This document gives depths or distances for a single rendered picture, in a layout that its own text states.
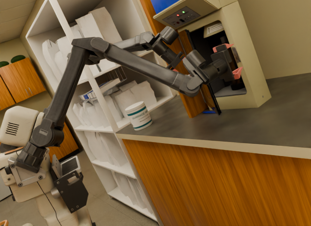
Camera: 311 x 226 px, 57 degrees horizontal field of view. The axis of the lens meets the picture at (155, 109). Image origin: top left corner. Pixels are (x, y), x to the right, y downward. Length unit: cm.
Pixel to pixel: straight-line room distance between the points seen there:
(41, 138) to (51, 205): 39
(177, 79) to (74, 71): 39
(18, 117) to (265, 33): 132
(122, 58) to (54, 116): 33
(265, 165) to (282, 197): 14
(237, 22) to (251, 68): 21
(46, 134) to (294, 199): 91
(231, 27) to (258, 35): 48
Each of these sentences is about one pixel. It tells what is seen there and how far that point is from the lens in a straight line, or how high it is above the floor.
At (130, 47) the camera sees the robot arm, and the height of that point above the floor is 142.
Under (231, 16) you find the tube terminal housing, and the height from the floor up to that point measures 136.
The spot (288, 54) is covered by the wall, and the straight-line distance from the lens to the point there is 171.
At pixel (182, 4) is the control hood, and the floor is 149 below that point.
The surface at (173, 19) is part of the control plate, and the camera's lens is 142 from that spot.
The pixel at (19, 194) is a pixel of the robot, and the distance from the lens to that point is 136.
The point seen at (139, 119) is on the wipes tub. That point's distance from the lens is 178.
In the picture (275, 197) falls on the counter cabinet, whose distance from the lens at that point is 121.
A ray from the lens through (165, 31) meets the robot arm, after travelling 131.
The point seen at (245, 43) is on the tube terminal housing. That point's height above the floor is 123.
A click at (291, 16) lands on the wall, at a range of 165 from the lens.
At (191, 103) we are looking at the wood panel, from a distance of 158.
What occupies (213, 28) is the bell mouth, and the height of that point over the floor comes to 134.
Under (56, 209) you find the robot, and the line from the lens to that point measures 139.
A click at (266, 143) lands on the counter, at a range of 103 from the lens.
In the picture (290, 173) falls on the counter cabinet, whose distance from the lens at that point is 108.
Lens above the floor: 138
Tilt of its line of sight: 12 degrees down
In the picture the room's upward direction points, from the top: 24 degrees counter-clockwise
